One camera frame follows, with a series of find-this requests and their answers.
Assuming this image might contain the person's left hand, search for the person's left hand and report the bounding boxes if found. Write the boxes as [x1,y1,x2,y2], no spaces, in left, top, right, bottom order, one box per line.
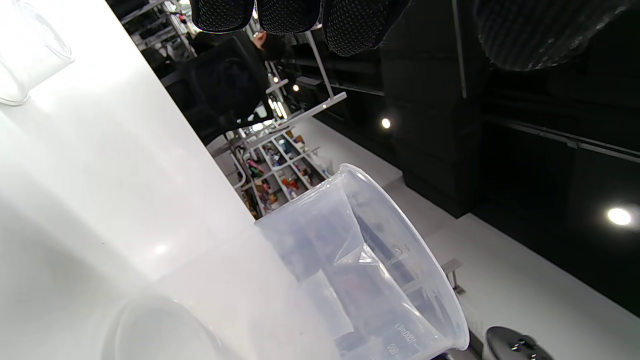
[190,0,640,71]

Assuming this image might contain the huge clear plastic beaker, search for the huge clear plastic beaker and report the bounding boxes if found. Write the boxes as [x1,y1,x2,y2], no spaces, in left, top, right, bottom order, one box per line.
[114,163,471,360]

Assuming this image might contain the large clear plastic beaker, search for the large clear plastic beaker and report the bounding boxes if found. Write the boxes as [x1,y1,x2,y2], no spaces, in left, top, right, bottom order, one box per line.
[255,190,451,353]

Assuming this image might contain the tiny clear plastic beaker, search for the tiny clear plastic beaker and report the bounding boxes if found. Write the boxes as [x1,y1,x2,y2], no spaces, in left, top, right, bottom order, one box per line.
[0,0,76,107]

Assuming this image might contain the white shelving rack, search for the white shelving rack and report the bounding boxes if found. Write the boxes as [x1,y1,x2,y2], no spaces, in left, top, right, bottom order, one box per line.
[215,92,348,221]

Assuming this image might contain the right black white controller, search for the right black white controller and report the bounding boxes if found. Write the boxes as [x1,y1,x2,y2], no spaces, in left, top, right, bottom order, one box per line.
[482,326,556,360]

